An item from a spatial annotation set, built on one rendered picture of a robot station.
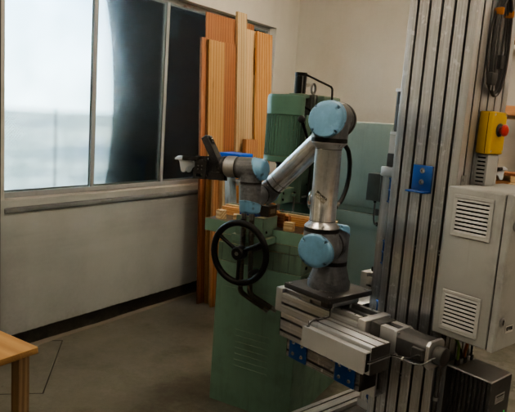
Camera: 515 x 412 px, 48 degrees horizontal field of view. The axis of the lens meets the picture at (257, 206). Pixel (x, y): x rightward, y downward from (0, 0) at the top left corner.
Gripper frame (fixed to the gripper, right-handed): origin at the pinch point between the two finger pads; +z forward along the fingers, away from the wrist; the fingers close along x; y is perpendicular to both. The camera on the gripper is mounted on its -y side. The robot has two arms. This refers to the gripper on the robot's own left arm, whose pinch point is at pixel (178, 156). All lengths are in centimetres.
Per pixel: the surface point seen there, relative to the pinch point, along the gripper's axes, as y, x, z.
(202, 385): 117, 78, 26
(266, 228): 28, 53, -14
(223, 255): 45, 62, 11
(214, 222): 30, 62, 17
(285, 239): 33, 59, -21
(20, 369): 79, -32, 39
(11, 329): 102, 52, 135
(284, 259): 42, 60, -21
